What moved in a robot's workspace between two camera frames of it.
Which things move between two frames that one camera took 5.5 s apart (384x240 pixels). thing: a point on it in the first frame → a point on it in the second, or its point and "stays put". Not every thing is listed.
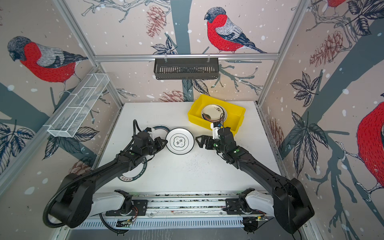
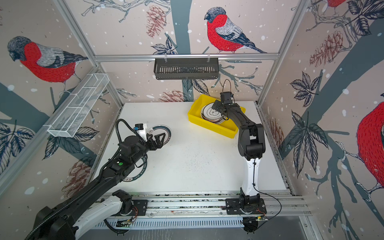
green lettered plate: x=135 y=173 stays put
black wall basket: x=169 y=68 stays put
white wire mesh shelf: x=78 y=105 stays put
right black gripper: x=209 y=145 → x=219 y=106
